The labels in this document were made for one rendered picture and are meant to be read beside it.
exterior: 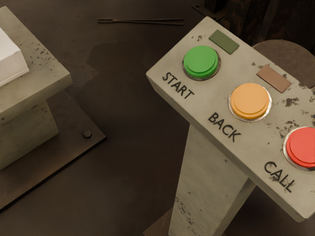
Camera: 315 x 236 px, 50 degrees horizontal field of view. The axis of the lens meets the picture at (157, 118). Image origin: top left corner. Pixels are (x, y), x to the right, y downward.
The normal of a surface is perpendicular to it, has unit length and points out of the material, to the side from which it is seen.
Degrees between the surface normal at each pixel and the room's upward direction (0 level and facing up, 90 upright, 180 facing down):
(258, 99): 20
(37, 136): 90
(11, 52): 1
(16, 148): 90
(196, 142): 90
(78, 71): 0
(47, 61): 0
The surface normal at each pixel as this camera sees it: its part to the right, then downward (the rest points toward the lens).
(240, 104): -0.23, -0.34
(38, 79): 0.03, -0.56
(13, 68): 0.66, 0.63
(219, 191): -0.76, 0.53
